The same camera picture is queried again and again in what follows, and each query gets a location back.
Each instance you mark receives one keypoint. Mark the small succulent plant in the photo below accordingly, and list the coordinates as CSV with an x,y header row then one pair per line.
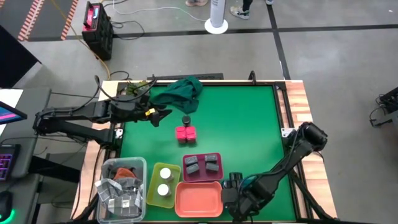
x,y
136,88

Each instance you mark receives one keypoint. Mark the black-lid round spice jar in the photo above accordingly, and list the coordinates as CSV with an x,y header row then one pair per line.
x,y
186,120

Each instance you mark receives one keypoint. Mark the white paper sheet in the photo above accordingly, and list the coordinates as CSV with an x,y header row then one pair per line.
x,y
11,97

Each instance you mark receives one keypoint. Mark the computer monitor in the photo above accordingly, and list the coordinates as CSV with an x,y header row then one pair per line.
x,y
11,113

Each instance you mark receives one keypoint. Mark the white pole base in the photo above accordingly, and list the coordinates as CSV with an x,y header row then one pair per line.
x,y
216,26

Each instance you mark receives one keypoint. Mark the black power strip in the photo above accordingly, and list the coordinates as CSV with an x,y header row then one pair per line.
x,y
211,76

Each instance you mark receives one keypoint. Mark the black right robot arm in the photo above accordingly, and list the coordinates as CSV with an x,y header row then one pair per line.
x,y
280,177

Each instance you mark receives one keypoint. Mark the orange-striped dark floor mat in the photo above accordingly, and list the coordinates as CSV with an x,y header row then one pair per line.
x,y
53,18

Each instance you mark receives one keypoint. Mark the person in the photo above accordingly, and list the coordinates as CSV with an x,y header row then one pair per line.
x,y
196,2
239,13

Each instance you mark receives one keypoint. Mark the clear plastic bin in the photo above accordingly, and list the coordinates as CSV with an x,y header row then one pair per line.
x,y
140,168

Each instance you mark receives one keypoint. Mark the silver metal mounting bracket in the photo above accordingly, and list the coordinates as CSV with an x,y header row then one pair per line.
x,y
118,133
286,132

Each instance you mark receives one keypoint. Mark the orange plastic tray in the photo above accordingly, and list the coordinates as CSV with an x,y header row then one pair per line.
x,y
199,200

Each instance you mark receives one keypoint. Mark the teal cloth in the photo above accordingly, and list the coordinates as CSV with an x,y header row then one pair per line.
x,y
183,93

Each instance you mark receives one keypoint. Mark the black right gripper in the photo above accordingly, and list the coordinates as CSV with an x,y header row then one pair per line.
x,y
234,196

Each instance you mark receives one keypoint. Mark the black partition panel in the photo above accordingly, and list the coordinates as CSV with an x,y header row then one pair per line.
x,y
14,59

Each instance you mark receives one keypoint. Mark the black equipment stand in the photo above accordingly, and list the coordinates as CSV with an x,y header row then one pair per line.
x,y
390,101

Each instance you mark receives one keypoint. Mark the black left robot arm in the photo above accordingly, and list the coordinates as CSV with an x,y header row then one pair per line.
x,y
77,113

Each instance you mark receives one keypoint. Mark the black square spice tin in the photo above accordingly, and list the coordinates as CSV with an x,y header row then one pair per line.
x,y
212,167
192,169
191,160
211,158

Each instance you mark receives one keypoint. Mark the green table mat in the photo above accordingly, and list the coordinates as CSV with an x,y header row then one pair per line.
x,y
242,133

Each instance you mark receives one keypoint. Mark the backlit keyboard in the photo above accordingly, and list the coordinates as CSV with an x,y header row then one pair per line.
x,y
6,161

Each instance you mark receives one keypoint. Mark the grey plaid cloth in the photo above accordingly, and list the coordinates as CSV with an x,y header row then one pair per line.
x,y
118,199

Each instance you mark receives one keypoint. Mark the orange cloth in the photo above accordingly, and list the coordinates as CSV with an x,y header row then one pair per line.
x,y
124,173

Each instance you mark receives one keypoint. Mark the magenta plastic tray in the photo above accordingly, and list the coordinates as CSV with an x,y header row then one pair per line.
x,y
202,177

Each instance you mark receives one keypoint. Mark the black computer mouse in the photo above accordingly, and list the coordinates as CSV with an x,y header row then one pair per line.
x,y
5,203

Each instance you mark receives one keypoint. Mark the yellow-green plastic tray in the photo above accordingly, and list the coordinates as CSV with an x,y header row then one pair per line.
x,y
154,199

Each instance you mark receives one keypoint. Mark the black clamp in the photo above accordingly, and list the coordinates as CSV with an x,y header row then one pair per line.
x,y
252,77

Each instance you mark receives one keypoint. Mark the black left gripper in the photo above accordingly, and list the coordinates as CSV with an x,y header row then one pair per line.
x,y
130,109

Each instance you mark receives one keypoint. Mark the red-lid spice container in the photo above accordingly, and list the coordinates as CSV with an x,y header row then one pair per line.
x,y
180,134
191,135

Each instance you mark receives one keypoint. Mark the grey desk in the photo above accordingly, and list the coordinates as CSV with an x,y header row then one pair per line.
x,y
31,96

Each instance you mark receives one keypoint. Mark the dark grey cloth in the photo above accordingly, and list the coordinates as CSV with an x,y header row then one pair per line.
x,y
108,171

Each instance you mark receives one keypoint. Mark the black crate with red top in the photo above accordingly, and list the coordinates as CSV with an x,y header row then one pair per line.
x,y
99,37

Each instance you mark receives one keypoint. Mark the black table frame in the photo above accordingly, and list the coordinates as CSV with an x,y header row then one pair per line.
x,y
242,83

